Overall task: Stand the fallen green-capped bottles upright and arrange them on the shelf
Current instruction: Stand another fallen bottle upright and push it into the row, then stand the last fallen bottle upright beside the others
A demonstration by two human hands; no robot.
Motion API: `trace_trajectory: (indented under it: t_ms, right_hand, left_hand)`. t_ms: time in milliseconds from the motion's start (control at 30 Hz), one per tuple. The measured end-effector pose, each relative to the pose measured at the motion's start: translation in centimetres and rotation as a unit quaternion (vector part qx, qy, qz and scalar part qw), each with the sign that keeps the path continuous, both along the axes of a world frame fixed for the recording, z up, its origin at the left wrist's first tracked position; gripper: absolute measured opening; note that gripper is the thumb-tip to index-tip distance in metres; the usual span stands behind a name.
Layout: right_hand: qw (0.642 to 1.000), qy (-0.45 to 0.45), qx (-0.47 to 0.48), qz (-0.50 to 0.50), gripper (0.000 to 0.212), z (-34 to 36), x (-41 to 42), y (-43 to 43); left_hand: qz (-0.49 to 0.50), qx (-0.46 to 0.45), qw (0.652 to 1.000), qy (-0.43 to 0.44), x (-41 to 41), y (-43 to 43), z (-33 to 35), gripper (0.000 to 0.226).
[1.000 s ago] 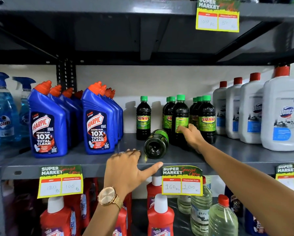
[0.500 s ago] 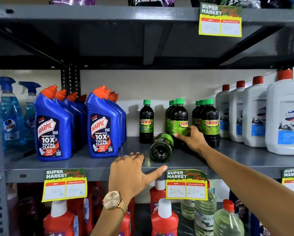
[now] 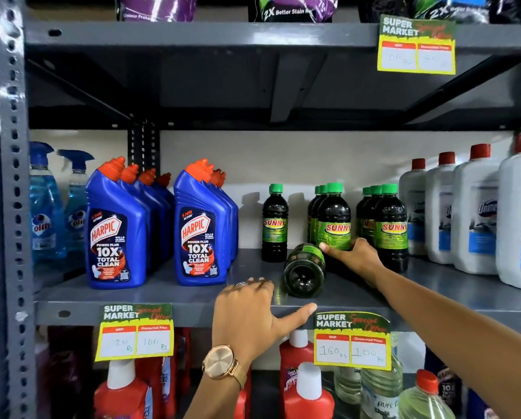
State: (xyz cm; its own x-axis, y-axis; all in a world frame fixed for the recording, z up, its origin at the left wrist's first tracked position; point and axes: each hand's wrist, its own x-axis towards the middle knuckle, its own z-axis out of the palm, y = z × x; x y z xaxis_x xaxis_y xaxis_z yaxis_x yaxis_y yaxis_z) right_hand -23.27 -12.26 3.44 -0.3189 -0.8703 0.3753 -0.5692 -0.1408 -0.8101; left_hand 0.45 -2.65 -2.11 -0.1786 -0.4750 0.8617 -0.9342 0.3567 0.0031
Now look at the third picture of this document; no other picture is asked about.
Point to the person's left hand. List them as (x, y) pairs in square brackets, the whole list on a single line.
[(243, 320)]

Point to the person's right hand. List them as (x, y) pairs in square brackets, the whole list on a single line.
[(363, 259)]

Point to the person's right thumb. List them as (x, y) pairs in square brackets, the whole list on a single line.
[(333, 252)]

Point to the person's left thumb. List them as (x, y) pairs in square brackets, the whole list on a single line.
[(298, 316)]

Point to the dark cleaner bottle green label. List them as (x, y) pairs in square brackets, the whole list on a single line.
[(304, 272)]

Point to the person's right forearm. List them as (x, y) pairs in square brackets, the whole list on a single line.
[(461, 338)]

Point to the person's left forearm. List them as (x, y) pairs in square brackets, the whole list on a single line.
[(214, 399)]

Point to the yellow green price tag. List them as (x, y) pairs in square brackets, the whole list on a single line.
[(417, 45), (352, 340), (136, 331)]

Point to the group of dark green-capped bottles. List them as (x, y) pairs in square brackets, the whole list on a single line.
[(390, 231)]

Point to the small clear liquid bottle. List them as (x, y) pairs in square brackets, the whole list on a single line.
[(346, 384)]

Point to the rose gold wristwatch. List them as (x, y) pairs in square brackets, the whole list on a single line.
[(219, 362)]

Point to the clear bottle white label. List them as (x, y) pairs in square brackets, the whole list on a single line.
[(380, 390)]

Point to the clear bottle red cap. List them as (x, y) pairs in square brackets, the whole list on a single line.
[(422, 401)]

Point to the dark blue cleaner bottle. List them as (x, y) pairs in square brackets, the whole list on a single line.
[(447, 379), (478, 408)]

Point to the group of blue toilet-cleaner bottles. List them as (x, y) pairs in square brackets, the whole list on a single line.
[(116, 231)]

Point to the dark purple detergent pouch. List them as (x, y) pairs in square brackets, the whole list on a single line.
[(293, 8)]

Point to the blue spray bottle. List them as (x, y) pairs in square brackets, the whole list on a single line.
[(46, 213), (77, 205)]

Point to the black detergent pouch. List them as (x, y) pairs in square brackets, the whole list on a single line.
[(515, 8), (384, 7)]

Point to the grey metal shelf rack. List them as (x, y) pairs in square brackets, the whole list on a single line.
[(199, 37)]

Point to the blue green detergent pouch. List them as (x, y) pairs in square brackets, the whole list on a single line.
[(452, 6)]

